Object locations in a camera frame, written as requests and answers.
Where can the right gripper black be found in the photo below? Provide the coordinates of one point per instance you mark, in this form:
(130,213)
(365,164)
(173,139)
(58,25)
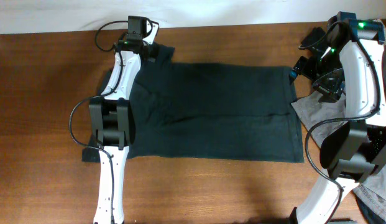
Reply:
(332,91)

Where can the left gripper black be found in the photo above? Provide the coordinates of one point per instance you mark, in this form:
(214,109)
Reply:
(151,55)

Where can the black Nike t-shirt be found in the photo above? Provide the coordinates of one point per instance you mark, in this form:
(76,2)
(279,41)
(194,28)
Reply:
(214,111)

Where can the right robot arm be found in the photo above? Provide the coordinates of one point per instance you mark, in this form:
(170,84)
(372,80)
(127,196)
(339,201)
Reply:
(346,60)

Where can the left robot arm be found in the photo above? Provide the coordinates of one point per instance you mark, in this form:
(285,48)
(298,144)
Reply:
(113,128)

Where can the black garment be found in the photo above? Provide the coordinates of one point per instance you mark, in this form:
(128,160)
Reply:
(314,36)

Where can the grey garment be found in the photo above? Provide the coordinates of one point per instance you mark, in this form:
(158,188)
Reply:
(371,195)

